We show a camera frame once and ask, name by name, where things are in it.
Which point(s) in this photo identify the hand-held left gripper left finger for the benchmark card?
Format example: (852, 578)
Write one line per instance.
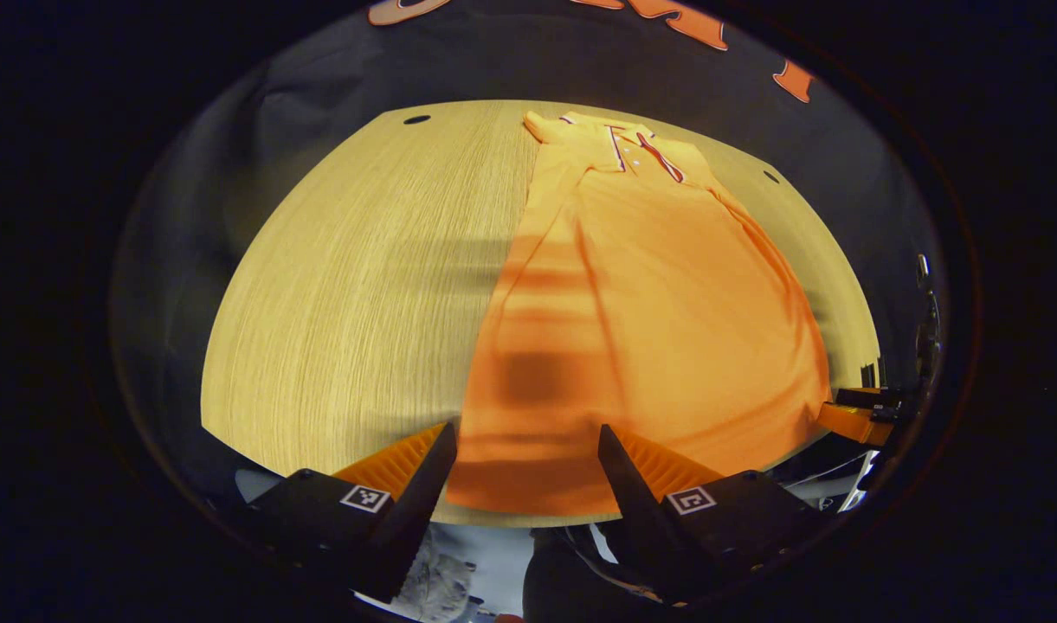
(415, 510)

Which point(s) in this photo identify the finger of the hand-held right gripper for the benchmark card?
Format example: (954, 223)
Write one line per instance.
(853, 422)

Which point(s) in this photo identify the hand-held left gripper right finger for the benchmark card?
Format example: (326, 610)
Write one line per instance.
(641, 519)

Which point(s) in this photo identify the orange polo T-shirt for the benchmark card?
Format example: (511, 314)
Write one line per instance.
(667, 303)

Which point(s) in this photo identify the black backdrop cloth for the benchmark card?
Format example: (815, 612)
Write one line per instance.
(493, 61)

